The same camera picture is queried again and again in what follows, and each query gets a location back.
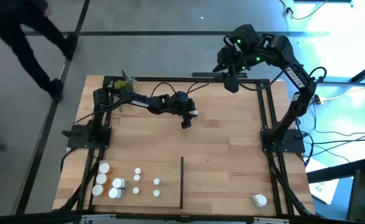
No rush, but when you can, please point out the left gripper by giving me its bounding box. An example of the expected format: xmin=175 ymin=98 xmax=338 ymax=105
xmin=169 ymin=91 xmax=199 ymax=130

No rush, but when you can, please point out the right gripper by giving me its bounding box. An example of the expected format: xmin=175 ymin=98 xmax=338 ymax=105
xmin=212 ymin=45 xmax=245 ymax=79

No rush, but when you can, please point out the succulent plant black pot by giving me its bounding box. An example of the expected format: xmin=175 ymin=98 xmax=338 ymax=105
xmin=113 ymin=70 xmax=138 ymax=113

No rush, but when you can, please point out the grey metal floor bar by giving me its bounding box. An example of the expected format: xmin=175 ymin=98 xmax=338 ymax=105
xmin=318 ymin=75 xmax=365 ymax=85

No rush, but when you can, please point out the white printed sheet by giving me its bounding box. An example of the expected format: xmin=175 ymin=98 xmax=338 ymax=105
xmin=305 ymin=157 xmax=339 ymax=205

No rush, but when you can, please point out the black metal beam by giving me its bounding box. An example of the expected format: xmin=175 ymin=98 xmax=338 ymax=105
xmin=306 ymin=157 xmax=365 ymax=184

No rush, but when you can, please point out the dark grey cabinet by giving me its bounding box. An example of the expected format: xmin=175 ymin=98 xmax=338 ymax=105
xmin=346 ymin=169 xmax=365 ymax=224

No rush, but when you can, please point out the person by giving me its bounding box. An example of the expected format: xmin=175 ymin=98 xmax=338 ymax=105
xmin=0 ymin=0 xmax=79 ymax=100

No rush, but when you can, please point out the black flat bracket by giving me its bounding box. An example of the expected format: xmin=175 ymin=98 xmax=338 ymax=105
xmin=191 ymin=72 xmax=248 ymax=78

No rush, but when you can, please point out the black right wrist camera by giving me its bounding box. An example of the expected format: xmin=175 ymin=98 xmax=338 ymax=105
xmin=223 ymin=74 xmax=240 ymax=94

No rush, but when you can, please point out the black metal table frame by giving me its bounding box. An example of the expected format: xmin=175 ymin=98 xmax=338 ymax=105
xmin=53 ymin=74 xmax=316 ymax=218

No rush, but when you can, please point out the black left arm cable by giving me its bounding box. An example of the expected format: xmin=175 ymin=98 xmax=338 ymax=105
xmin=149 ymin=81 xmax=211 ymax=98

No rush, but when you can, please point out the beige floor cable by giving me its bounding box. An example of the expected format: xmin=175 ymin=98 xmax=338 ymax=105
xmin=278 ymin=0 xmax=329 ymax=21
xmin=319 ymin=84 xmax=365 ymax=102
xmin=306 ymin=126 xmax=365 ymax=156

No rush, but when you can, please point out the black frame crossbar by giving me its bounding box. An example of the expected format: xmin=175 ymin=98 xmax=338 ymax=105
xmin=0 ymin=210 xmax=365 ymax=224

